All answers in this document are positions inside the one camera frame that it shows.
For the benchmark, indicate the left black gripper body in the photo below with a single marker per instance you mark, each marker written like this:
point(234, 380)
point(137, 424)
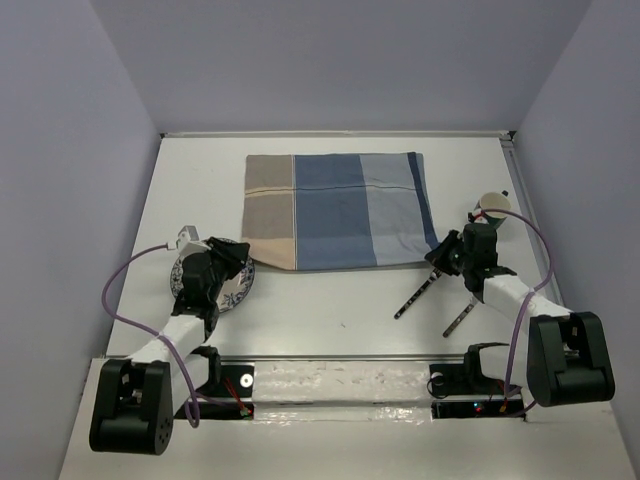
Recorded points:
point(218, 274)

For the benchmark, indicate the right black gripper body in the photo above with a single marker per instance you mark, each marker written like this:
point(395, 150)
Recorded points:
point(467, 261)

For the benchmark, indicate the blue beige checked cloth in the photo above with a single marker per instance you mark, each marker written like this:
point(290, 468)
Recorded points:
point(337, 211)

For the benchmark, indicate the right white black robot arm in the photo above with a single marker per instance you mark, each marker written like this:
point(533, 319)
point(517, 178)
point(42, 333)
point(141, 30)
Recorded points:
point(559, 356)

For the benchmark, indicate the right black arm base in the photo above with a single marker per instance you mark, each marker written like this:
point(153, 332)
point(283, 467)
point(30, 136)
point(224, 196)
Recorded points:
point(461, 390)

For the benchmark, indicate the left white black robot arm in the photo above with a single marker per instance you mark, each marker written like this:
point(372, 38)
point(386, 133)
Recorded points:
point(139, 395)

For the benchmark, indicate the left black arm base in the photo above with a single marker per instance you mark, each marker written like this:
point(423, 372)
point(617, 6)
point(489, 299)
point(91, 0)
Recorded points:
point(227, 392)

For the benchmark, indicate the blue floral white plate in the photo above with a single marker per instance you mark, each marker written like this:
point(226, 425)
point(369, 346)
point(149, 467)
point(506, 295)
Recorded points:
point(233, 291)

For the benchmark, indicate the dark green white mug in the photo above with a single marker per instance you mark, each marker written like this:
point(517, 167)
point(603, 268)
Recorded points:
point(495, 204)

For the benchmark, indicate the silver fork black handle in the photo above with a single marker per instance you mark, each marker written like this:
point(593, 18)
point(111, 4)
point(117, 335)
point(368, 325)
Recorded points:
point(433, 277)

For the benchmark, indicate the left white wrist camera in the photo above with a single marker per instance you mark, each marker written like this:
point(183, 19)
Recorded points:
point(188, 242)

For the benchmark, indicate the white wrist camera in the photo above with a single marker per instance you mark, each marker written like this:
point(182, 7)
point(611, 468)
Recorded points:
point(188, 242)
point(481, 217)

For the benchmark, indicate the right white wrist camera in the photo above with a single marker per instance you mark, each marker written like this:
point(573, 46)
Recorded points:
point(481, 217)

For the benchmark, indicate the silver knife black handle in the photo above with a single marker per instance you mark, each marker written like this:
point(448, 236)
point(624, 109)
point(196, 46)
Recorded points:
point(460, 317)

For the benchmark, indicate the aluminium table rail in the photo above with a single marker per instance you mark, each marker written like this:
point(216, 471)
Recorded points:
point(525, 208)

